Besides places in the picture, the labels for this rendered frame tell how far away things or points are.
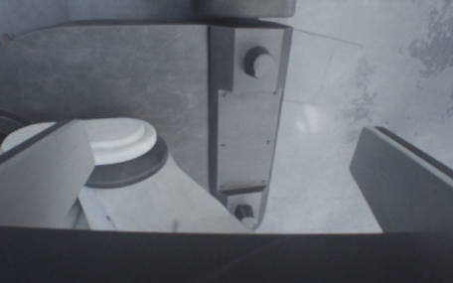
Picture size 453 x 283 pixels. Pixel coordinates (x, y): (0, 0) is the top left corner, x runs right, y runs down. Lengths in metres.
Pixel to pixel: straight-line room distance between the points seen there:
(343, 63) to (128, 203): 0.66
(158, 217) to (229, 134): 0.26
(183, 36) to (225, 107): 0.14
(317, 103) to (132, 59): 0.54
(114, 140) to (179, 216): 0.13
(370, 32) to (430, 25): 0.21
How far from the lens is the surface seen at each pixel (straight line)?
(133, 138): 0.36
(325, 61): 0.76
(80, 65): 0.48
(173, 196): 0.32
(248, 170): 0.56
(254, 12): 0.44
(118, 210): 0.32
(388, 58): 0.89
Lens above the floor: 0.62
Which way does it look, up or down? 57 degrees down
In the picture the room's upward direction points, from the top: 158 degrees clockwise
